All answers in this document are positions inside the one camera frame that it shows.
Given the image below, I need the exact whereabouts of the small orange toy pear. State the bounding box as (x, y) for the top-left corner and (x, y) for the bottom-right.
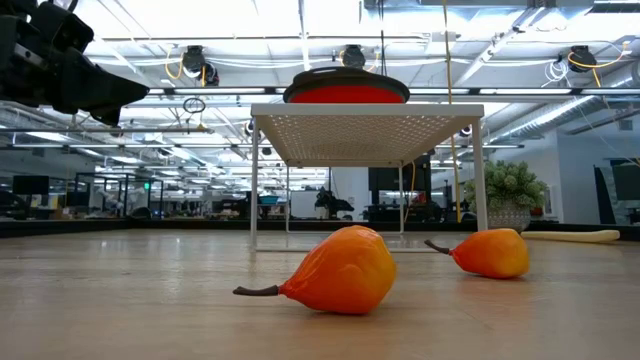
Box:
(232, 224), (398, 316)
(423, 227), (531, 280)

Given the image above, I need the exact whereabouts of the thin yellow cable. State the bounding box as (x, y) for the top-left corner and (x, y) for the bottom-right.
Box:
(403, 159), (418, 224)

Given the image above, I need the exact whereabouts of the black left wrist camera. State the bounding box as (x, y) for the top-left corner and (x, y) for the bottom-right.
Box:
(29, 1), (95, 54)

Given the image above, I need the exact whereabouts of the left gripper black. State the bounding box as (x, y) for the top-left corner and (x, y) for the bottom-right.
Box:
(0, 14), (151, 127)

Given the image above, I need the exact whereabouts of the black cabinet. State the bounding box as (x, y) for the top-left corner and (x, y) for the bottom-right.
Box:
(368, 155), (432, 224)

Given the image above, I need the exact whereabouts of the knife with wooden handle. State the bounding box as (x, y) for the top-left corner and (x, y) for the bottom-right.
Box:
(519, 229), (622, 245)

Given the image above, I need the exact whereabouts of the hanging black cable loop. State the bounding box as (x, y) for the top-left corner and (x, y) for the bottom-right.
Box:
(181, 95), (209, 132)

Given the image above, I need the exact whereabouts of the green artificial potted plant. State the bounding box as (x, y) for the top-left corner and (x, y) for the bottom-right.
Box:
(463, 159), (549, 235)

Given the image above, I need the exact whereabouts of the black workstation frame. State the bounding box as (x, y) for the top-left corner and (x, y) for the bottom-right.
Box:
(74, 172), (165, 219)

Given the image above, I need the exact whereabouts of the dark wall panel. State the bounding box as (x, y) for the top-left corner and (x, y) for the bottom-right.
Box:
(593, 162), (640, 225)

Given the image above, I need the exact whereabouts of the black ceiling cable reel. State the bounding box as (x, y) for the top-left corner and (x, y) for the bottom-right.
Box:
(341, 43), (368, 70)
(567, 44), (596, 74)
(180, 44), (220, 87)

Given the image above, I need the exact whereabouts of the black monitor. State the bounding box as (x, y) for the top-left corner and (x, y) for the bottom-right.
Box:
(12, 174), (50, 197)

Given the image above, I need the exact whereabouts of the black aluminium table frame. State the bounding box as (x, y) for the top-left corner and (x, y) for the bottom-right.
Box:
(0, 217), (640, 239)

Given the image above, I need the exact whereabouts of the white perforated metal shelf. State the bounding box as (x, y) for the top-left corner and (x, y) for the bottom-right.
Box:
(249, 102), (489, 251)

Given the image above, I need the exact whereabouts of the red collapsible bowl grey rim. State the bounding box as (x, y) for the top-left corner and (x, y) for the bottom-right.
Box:
(282, 66), (411, 105)

